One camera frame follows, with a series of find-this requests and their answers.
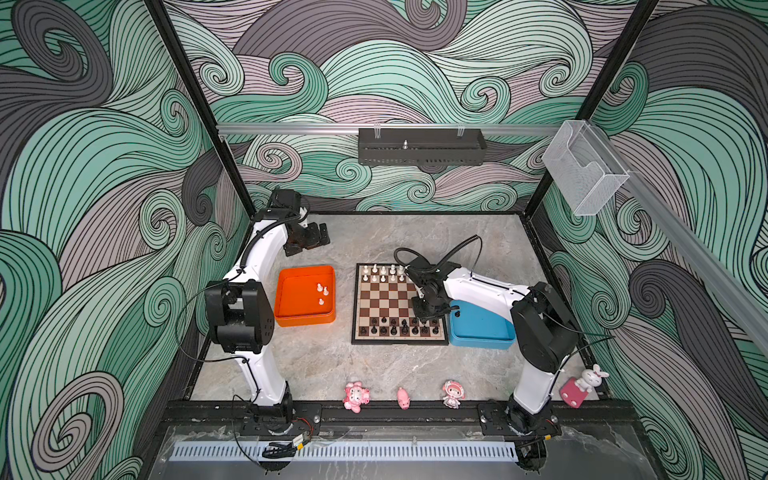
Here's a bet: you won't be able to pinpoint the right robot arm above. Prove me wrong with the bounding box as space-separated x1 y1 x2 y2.
394 235 580 432

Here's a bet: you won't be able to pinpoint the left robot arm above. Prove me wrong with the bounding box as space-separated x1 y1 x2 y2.
203 189 330 423

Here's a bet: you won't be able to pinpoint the white pieces on board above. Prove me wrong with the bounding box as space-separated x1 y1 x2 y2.
360 264 407 283

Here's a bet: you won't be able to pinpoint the chess board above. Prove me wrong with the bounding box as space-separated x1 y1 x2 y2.
351 263 449 346

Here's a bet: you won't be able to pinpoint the black pieces on board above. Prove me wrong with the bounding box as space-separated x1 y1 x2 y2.
355 317 445 340

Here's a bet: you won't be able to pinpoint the white pieces in tray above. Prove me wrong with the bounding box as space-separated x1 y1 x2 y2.
316 283 330 306

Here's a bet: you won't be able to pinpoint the blue tray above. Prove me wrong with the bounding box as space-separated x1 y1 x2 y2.
448 301 516 350

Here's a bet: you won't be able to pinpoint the orange tray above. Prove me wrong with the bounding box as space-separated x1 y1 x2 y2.
274 265 336 328

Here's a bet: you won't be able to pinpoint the pink hooded doll figure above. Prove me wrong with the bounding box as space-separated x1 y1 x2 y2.
442 380 465 409

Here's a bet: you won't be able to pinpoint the small pink pig figure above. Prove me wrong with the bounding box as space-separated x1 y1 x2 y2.
397 387 411 410

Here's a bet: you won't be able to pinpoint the pink plush figure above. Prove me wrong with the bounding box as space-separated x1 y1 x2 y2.
343 381 371 414

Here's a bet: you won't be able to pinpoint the white rabbit pink figure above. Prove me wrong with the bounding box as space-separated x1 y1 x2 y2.
559 364 610 409

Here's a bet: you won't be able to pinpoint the aluminium rail back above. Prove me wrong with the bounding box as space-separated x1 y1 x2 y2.
216 122 560 137

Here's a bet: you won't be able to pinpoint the aluminium rail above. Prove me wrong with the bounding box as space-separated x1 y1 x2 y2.
216 122 560 137
597 129 767 351

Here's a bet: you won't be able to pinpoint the black wall tray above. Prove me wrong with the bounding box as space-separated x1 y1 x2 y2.
357 129 488 167

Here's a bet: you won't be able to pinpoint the clear plastic wall holder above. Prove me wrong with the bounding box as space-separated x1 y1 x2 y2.
542 120 629 217

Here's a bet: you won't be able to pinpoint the white slotted cable duct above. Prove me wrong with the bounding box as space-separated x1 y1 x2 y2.
169 441 518 463

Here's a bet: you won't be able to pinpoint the aluminium rail right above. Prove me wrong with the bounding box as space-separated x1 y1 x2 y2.
597 129 767 351

